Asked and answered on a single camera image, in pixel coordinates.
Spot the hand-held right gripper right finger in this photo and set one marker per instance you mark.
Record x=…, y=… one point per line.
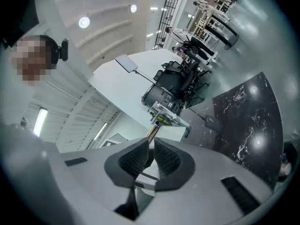
x=187, y=170

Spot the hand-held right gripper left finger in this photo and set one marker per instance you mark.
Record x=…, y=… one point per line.
x=112, y=167

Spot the black computer tower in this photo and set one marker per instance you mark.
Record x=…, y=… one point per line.
x=157, y=97

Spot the rectangular ceiling light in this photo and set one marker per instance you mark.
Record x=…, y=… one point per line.
x=40, y=122

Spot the person's grey shirt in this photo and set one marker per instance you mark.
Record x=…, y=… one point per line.
x=25, y=172

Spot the black office chair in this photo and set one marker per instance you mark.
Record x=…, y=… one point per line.
x=171, y=78
x=191, y=76

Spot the person's head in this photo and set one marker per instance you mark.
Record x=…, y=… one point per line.
x=32, y=62

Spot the black pillar with round base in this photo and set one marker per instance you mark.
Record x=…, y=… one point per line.
x=222, y=32

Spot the round ceiling light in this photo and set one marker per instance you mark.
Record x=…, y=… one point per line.
x=84, y=22
x=133, y=8

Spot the black grid railing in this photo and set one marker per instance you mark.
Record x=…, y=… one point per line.
x=164, y=20

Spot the wooden shelf rack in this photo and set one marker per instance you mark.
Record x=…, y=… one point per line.
x=206, y=17

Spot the white metal frame cart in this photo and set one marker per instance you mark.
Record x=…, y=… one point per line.
x=173, y=128

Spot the black head-mounted camera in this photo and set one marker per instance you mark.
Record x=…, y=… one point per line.
x=63, y=50

